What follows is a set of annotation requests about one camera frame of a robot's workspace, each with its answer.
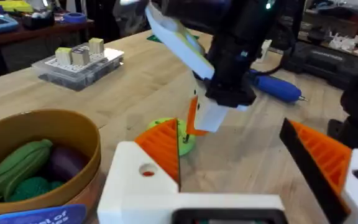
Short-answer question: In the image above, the white orange left gripper left finger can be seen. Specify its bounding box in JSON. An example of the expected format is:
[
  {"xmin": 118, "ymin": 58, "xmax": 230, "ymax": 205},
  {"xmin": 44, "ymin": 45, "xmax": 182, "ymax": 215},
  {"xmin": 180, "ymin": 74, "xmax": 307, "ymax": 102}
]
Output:
[{"xmin": 96, "ymin": 118, "xmax": 181, "ymax": 224}]

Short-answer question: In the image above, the white orange left gripper right finger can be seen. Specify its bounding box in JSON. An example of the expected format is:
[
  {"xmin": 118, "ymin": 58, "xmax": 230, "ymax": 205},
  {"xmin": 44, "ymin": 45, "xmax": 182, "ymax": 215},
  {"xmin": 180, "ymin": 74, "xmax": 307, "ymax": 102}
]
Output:
[{"xmin": 279, "ymin": 118, "xmax": 358, "ymax": 224}]

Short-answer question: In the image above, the blue electric screwdriver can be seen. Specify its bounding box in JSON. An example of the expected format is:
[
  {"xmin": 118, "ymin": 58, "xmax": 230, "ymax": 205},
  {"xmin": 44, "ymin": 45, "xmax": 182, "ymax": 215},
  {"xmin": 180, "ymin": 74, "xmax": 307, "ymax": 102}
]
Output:
[{"xmin": 248, "ymin": 69, "xmax": 309, "ymax": 104}]

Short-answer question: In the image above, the green disc with holes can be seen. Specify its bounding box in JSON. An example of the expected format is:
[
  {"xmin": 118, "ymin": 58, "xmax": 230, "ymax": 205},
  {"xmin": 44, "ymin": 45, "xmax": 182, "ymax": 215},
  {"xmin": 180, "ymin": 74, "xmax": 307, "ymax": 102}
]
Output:
[{"xmin": 146, "ymin": 117, "xmax": 198, "ymax": 157}]

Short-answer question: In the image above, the black tool case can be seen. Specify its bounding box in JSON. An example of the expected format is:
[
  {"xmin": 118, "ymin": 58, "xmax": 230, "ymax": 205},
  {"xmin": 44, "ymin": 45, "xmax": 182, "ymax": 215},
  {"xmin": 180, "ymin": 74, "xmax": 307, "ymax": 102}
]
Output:
[{"xmin": 282, "ymin": 41, "xmax": 358, "ymax": 90}]

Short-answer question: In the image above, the brown tub with toy vegetables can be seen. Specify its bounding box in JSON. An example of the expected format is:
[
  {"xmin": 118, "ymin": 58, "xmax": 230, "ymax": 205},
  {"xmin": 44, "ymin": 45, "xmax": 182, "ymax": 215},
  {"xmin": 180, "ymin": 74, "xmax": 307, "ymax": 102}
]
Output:
[{"xmin": 0, "ymin": 108, "xmax": 103, "ymax": 224}]

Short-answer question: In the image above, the heap of white printed parts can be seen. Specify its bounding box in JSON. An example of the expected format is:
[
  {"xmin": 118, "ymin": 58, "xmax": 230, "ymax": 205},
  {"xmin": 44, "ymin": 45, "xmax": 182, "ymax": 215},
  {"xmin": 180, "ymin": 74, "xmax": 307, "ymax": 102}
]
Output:
[{"xmin": 327, "ymin": 30, "xmax": 358, "ymax": 59}]

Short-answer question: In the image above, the clear box with block board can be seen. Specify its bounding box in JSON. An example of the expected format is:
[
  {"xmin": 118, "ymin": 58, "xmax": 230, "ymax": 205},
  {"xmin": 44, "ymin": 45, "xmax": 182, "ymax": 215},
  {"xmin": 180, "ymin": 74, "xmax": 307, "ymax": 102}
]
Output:
[{"xmin": 31, "ymin": 37, "xmax": 126, "ymax": 91}]

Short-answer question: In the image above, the blue tape roll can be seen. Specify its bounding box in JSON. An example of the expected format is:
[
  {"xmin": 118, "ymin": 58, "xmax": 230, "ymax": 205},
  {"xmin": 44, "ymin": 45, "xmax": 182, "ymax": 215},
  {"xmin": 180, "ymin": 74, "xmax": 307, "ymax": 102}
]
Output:
[{"xmin": 62, "ymin": 12, "xmax": 88, "ymax": 25}]

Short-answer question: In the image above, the brown side table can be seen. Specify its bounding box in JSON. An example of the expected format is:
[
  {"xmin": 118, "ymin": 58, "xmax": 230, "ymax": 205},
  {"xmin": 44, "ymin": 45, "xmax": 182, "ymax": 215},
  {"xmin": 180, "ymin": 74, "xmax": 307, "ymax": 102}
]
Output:
[{"xmin": 0, "ymin": 18, "xmax": 95, "ymax": 82}]

